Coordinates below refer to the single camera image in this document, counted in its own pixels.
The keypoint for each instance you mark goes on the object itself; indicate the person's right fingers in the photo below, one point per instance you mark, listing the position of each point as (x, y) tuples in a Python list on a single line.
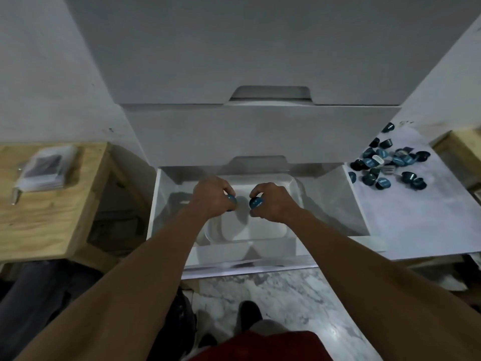
[(256, 192)]

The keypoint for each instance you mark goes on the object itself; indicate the person's right hand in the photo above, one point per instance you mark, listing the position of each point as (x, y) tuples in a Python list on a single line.
[(278, 204)]

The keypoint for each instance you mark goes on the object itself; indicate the person's left hand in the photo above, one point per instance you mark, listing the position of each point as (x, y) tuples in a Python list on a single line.
[(210, 195)]

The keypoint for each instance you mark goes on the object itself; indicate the person's left forearm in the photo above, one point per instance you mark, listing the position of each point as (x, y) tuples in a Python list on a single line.
[(124, 293)]

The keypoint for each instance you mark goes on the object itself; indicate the white organizer tray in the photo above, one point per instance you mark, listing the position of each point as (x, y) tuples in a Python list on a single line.
[(263, 229)]

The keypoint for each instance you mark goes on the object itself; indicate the light wooden side table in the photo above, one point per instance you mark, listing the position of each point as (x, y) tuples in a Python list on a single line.
[(45, 221)]

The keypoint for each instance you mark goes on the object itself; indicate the wooden crate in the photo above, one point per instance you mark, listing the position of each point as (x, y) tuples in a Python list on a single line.
[(460, 157)]

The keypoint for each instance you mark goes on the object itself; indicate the open white drawer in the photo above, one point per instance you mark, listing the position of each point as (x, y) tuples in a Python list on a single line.
[(338, 206)]

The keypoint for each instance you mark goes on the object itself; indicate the blue coffee capsule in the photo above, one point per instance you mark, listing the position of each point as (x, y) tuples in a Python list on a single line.
[(256, 204), (232, 201)]

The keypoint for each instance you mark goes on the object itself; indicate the person's left fingers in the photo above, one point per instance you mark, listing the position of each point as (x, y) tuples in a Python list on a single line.
[(228, 190)]

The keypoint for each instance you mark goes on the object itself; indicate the white tall cabinet front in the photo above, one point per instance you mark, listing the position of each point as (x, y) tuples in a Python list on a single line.
[(263, 45)]

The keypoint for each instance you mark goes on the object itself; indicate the silver pen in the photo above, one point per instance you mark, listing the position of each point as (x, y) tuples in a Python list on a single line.
[(15, 196)]

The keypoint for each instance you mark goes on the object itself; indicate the black shoe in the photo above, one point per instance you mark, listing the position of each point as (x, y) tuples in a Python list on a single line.
[(250, 313)]

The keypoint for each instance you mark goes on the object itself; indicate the clear plastic bag packet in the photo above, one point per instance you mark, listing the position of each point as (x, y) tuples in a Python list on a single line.
[(47, 169)]

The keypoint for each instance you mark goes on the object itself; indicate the person's right forearm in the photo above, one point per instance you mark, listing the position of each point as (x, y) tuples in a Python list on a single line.
[(375, 296)]

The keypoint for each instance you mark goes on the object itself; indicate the white closed drawer front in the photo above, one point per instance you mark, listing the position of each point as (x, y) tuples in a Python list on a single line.
[(263, 133)]

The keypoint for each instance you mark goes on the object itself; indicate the pile of blue coffee pods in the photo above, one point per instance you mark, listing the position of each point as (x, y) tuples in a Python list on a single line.
[(379, 161)]

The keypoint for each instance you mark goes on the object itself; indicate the red shirt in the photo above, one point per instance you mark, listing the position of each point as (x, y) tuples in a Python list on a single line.
[(263, 347)]

